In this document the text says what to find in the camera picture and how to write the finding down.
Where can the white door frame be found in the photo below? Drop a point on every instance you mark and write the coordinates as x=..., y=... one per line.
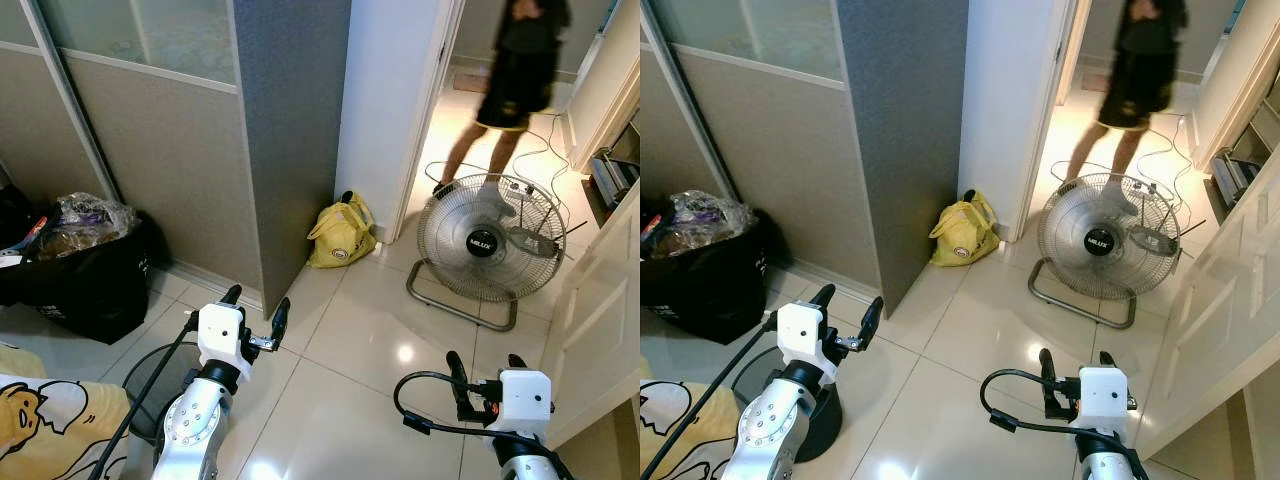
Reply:
x=1020, y=100
x=400, y=100

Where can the person in black clothes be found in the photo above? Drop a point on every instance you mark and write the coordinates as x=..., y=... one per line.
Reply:
x=520, y=70
x=1145, y=70

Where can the white panelled door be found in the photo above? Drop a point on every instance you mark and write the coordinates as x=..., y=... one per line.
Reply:
x=595, y=320
x=1220, y=300

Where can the white shelf cabinet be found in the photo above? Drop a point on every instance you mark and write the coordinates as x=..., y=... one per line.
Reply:
x=1245, y=70
x=605, y=70

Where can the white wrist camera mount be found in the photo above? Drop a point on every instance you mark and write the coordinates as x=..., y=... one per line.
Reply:
x=1103, y=395
x=220, y=335
x=800, y=330
x=525, y=398

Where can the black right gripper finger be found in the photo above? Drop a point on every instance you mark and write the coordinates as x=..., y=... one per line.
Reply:
x=1108, y=359
x=517, y=362
x=1047, y=372
x=457, y=375

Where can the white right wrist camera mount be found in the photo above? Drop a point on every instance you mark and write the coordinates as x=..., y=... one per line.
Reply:
x=1103, y=395
x=525, y=398

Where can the yellow cartoon print blanket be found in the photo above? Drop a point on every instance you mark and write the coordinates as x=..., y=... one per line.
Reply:
x=680, y=435
x=50, y=430

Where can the grey wardrobe side panel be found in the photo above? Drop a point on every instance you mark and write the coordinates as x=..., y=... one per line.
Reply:
x=295, y=130
x=900, y=130

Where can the black rubbish bag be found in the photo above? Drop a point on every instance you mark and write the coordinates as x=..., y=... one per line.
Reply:
x=95, y=290
x=715, y=290

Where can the silver metal floor fan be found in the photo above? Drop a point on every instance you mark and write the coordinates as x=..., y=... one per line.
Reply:
x=1100, y=241
x=489, y=241

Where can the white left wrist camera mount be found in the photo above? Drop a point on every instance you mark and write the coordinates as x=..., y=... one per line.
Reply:
x=800, y=330
x=220, y=335

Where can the yellow shopping bag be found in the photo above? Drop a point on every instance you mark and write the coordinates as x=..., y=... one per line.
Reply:
x=342, y=240
x=962, y=238

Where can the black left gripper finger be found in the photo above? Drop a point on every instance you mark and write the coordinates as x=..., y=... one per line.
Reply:
x=280, y=318
x=871, y=318
x=232, y=294
x=823, y=294

